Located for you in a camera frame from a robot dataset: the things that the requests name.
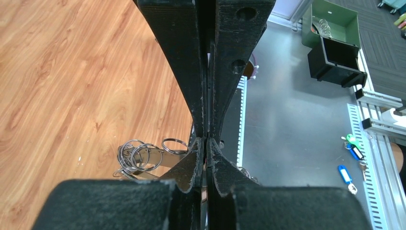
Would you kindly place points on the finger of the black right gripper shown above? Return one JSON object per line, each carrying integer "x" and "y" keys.
{"x": 174, "y": 24}
{"x": 239, "y": 25}

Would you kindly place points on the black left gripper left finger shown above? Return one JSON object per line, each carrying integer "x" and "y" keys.
{"x": 172, "y": 202}

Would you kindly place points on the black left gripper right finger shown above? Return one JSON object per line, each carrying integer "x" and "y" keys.
{"x": 235, "y": 202}

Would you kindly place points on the metal key holder plate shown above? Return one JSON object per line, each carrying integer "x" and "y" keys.
{"x": 137, "y": 159}

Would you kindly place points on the green plastic box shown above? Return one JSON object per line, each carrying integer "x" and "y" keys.
{"x": 342, "y": 23}

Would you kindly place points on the black plastic box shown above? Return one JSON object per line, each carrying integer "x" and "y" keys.
{"x": 336, "y": 62}

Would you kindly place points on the blue key tag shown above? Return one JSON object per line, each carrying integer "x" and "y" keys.
{"x": 343, "y": 171}
{"x": 354, "y": 150}

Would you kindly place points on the green key tag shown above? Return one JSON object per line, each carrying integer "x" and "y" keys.
{"x": 350, "y": 138}

